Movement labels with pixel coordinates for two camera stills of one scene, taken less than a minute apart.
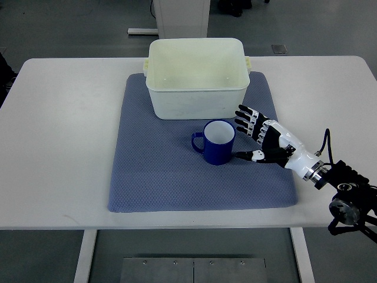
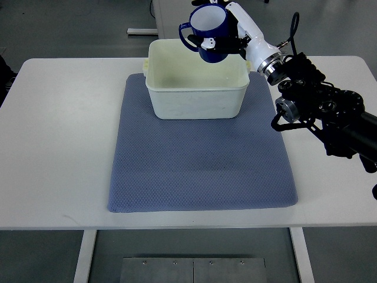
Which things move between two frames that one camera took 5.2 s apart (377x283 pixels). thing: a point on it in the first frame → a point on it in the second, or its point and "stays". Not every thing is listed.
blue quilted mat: (155, 168) stays
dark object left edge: (7, 78) stays
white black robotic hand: (279, 144) → (242, 36)
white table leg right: (302, 255) stays
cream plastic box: (198, 78) stays
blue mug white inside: (218, 138) → (209, 20)
